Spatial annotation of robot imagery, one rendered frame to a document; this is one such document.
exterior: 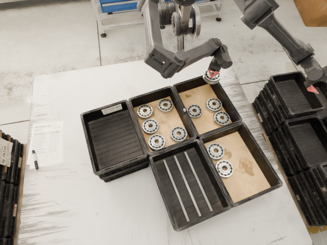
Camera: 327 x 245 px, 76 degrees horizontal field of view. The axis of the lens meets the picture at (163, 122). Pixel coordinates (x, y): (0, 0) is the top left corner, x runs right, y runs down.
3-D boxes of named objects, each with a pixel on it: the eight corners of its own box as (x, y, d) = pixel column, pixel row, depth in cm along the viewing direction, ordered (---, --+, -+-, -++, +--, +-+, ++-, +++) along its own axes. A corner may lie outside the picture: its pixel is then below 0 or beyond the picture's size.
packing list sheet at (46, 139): (30, 124, 149) (29, 124, 148) (63, 118, 151) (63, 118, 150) (26, 169, 134) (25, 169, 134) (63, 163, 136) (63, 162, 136)
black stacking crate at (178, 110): (130, 108, 142) (127, 99, 132) (171, 95, 147) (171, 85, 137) (149, 161, 125) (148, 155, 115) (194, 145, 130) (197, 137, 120)
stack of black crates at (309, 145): (266, 137, 205) (284, 121, 175) (295, 131, 208) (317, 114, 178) (285, 177, 187) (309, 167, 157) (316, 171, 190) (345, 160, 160)
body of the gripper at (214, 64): (224, 60, 121) (228, 50, 115) (218, 72, 117) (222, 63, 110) (213, 56, 122) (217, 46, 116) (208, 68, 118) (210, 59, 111)
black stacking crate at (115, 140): (86, 122, 137) (80, 113, 127) (129, 108, 142) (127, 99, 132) (100, 180, 120) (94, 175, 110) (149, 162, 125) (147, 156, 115)
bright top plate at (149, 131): (140, 121, 133) (140, 121, 132) (155, 117, 134) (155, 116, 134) (145, 135, 128) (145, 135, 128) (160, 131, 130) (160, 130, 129)
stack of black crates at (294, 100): (250, 103, 223) (269, 75, 183) (276, 98, 226) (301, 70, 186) (266, 137, 205) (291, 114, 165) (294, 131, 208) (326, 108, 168)
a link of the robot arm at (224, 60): (214, 36, 103) (202, 49, 109) (221, 53, 98) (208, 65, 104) (230, 43, 110) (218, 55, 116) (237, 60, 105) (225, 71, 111)
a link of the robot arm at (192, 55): (172, 51, 75) (156, 70, 82) (182, 62, 74) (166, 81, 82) (216, 33, 105) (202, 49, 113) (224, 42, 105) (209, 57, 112)
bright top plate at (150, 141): (147, 136, 128) (146, 135, 128) (163, 132, 129) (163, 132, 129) (150, 151, 124) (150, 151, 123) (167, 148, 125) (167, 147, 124)
